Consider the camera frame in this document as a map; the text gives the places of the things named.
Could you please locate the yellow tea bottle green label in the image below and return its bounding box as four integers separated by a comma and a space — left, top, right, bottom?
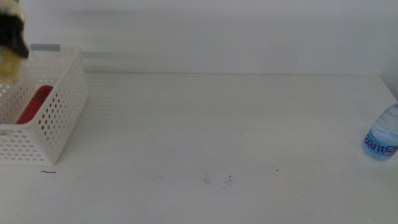
0, 0, 25, 84

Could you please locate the clear water bottle blue cap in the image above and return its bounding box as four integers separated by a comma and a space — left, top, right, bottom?
361, 102, 398, 162

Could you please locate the white perforated plastic basket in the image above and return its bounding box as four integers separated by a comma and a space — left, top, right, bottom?
0, 44, 90, 166

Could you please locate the red drink can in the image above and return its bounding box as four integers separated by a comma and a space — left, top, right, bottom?
15, 85, 54, 125

